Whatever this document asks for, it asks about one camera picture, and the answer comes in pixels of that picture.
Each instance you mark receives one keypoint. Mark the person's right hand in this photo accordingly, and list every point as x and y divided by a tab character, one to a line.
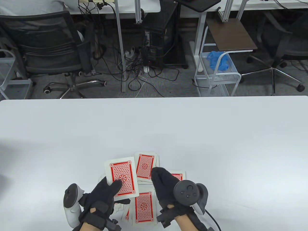
163	187

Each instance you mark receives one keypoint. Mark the person's left hand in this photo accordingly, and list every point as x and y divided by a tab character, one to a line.
98	202

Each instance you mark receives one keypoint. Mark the pile of dealt red cards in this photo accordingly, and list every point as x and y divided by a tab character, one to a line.
180	175
144	166
143	207
102	179

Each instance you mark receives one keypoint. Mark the deck of red-backed cards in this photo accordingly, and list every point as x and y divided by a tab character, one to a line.
120	168

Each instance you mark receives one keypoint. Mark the person's left forearm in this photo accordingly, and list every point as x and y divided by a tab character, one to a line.
89	228

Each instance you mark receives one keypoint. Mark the person's right forearm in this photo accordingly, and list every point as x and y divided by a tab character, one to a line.
184	223

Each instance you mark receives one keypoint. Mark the white power adapter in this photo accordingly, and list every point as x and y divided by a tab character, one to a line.
146	69

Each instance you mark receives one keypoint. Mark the white floor power strip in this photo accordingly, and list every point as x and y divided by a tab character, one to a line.
131	54

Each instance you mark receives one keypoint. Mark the crumpled blue gloves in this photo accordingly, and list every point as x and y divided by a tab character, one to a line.
217	60

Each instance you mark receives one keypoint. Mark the white metal trolley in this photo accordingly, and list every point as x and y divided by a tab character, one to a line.
18	82

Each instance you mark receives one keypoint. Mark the black mesh office chair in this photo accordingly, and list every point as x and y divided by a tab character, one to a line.
48	55

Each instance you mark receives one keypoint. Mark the black computer tower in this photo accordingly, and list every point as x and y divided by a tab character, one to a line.
156	31

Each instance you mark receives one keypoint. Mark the brown wooden side table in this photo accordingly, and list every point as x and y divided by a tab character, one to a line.
228	36

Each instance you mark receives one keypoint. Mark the dark grey office chair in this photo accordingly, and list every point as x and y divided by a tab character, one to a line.
288	50

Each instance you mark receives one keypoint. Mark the beige power strip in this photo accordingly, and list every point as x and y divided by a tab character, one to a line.
103	1

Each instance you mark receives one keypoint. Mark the aluminium frame post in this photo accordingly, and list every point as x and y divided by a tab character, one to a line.
119	48
241	9
138	12
226	12

